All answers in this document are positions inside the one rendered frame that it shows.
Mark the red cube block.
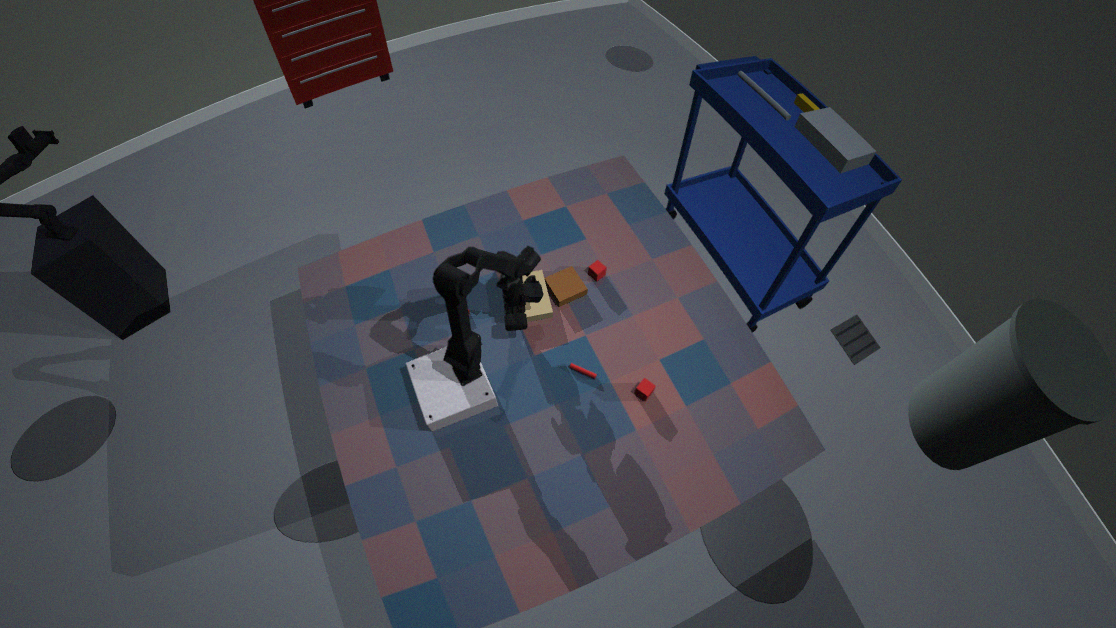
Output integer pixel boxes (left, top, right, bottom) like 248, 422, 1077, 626
634, 378, 656, 402
588, 260, 607, 281

